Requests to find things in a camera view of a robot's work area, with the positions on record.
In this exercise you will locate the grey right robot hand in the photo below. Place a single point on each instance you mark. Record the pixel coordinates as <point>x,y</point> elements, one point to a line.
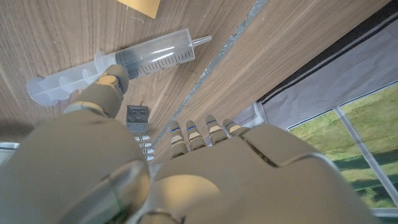
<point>144,145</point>

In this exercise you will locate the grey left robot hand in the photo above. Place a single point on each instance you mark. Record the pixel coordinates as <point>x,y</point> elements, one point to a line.
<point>217,186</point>

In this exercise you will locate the clear plastic syringe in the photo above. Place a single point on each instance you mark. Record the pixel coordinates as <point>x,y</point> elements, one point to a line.
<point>155,56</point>

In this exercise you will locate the small dark grey box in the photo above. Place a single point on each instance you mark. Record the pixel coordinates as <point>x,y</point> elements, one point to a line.
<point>136,118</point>

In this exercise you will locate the yellow manila envelope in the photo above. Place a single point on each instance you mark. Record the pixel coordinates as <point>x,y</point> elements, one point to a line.
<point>143,6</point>

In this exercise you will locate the silver tape outline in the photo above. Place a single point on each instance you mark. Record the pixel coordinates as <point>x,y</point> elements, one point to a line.
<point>217,59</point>

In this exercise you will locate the printed window backdrop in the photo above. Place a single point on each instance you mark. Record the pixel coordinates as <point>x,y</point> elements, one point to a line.
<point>342,77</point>

